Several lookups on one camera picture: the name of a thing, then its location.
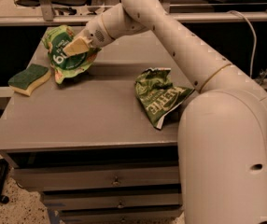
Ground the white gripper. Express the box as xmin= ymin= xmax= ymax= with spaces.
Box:
xmin=63 ymin=16 xmax=114 ymax=57

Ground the green rice chip bag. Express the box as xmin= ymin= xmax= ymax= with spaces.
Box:
xmin=42 ymin=25 xmax=100 ymax=84

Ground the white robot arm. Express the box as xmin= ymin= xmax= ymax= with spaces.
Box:
xmin=64 ymin=0 xmax=267 ymax=224

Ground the green and yellow sponge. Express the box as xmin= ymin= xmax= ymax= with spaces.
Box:
xmin=8 ymin=63 xmax=51 ymax=96

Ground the crumpled green kettle chip bag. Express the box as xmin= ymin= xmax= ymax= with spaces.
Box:
xmin=134 ymin=68 xmax=194 ymax=130

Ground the grey drawer cabinet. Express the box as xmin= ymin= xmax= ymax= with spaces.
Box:
xmin=0 ymin=32 xmax=190 ymax=224

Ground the white cable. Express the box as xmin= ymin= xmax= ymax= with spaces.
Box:
xmin=227 ymin=10 xmax=258 ymax=79

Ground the metal railing frame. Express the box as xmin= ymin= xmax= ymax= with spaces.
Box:
xmin=0 ymin=0 xmax=267 ymax=26

